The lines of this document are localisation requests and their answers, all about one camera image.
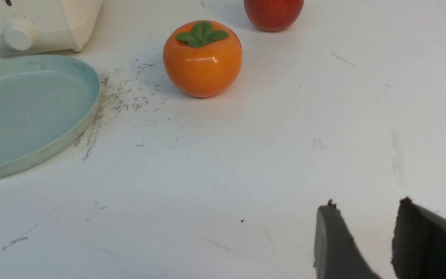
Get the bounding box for light blue round plate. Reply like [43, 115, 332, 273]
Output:
[0, 55, 101, 177]

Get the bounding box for red apple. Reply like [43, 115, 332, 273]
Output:
[243, 0, 305, 32]

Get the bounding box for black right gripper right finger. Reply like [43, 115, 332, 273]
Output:
[392, 197, 446, 279]

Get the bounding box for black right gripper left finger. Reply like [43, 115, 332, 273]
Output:
[314, 200, 380, 279]

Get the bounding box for white two-slot toaster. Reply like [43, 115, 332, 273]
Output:
[0, 0, 103, 57]

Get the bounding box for orange persimmon with green leaf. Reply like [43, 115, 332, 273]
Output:
[163, 21, 243, 98]

